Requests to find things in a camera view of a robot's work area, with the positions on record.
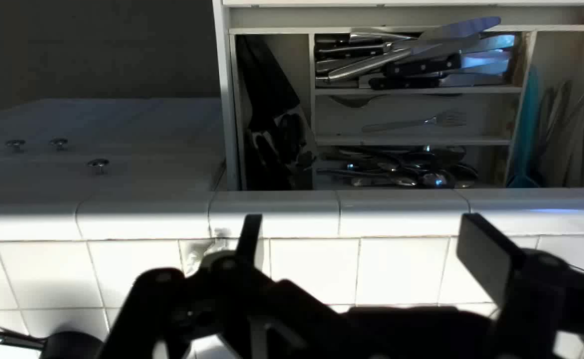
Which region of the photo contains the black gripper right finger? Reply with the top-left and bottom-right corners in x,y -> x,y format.
454,211 -> 584,359

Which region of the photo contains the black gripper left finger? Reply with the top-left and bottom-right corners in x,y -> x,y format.
99,213 -> 336,359

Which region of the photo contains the shiny crumpled plastic wrap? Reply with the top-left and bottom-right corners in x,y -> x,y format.
246,108 -> 318,183

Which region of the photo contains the teal plastic spatula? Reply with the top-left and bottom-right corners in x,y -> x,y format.
507,66 -> 545,189

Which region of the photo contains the white base cabinet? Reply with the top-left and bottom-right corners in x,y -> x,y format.
0,98 -> 226,195

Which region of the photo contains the black flat plastic utensil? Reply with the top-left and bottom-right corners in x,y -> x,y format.
236,38 -> 304,138

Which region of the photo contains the small black pot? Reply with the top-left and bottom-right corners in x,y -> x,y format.
0,323 -> 105,359

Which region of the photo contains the long stainless steel knife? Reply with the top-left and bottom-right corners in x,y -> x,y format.
324,16 -> 504,84

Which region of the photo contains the black handled steak knife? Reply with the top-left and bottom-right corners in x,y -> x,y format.
368,68 -> 513,92
314,38 -> 394,60
380,48 -> 515,78

